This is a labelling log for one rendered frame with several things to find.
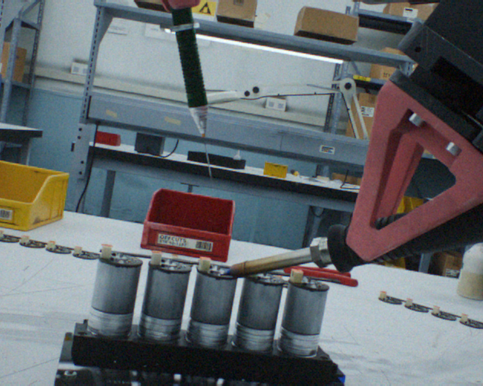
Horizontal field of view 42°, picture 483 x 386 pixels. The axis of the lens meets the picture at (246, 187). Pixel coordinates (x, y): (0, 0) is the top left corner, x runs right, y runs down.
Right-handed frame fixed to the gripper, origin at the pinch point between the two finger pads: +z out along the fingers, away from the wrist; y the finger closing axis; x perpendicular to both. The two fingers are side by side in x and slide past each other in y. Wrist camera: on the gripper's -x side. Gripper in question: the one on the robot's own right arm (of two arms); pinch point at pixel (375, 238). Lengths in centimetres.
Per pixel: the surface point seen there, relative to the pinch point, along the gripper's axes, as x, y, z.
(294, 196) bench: -95, -215, 71
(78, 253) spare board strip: -25.0, -13.9, 25.3
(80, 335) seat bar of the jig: -7.5, 5.3, 13.7
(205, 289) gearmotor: -5.4, 0.5, 8.8
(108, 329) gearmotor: -7.0, 4.2, 12.9
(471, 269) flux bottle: -1.1, -48.4, 8.0
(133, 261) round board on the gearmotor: -8.9, 2.9, 9.7
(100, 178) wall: -274, -317, 201
